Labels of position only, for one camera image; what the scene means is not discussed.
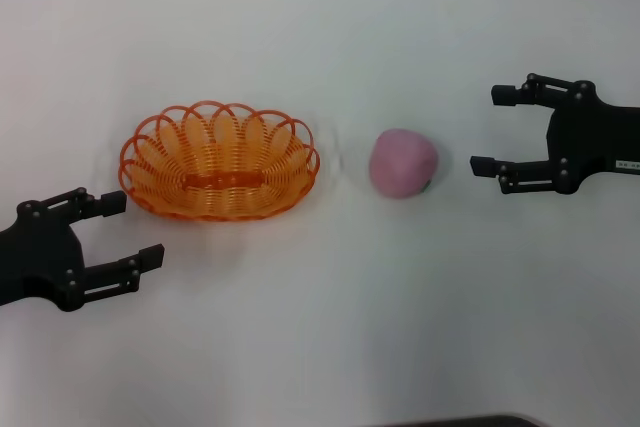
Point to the dark robot torso edge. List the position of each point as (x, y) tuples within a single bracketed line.
[(460, 421)]

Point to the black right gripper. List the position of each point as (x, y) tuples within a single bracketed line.
[(595, 142)]

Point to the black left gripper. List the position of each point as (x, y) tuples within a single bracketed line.
[(35, 257)]

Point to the orange woven plastic basket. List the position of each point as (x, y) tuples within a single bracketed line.
[(220, 172)]

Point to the pink peach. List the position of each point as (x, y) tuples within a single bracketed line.
[(402, 162)]

